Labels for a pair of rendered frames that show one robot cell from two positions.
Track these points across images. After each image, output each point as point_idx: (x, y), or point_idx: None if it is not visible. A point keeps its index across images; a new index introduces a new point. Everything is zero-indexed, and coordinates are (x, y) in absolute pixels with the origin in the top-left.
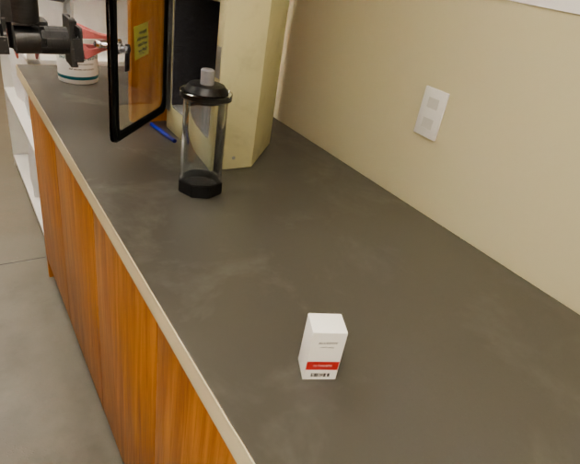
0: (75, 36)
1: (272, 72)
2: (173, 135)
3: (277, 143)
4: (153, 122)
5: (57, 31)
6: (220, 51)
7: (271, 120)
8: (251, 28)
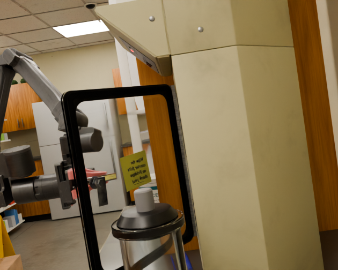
0: (63, 179)
1: (287, 175)
2: (199, 268)
3: None
4: (190, 252)
5: (49, 178)
6: (186, 163)
7: (314, 238)
8: (222, 126)
